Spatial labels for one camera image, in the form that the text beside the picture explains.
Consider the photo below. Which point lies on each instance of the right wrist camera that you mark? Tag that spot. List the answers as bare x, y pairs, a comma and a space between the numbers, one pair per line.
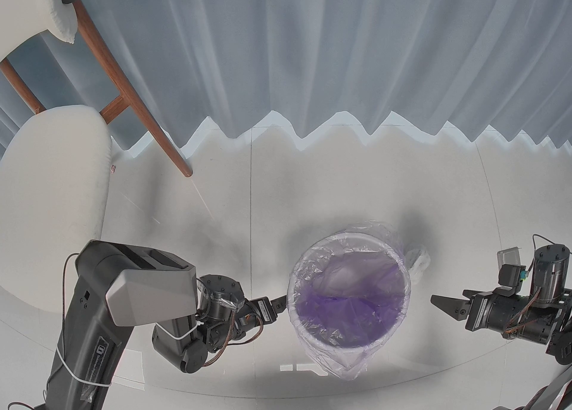
509, 274

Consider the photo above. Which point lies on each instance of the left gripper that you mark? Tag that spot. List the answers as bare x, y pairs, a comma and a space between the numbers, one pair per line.
264, 309

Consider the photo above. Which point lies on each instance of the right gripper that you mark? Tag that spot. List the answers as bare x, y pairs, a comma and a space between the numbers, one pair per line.
496, 314

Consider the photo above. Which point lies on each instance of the white trash bin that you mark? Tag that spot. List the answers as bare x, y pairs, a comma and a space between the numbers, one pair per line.
404, 285

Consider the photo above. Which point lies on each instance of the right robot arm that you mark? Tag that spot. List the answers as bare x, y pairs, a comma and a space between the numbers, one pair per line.
552, 274

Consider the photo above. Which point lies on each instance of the white cushioned wooden chair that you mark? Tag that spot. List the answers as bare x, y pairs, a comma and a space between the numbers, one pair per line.
53, 184

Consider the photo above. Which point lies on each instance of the purple plastic bag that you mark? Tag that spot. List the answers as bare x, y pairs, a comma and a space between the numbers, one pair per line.
348, 305

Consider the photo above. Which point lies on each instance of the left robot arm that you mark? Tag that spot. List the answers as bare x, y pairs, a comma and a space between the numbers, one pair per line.
94, 310

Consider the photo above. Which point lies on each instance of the white curtain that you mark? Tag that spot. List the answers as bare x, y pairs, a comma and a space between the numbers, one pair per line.
313, 41

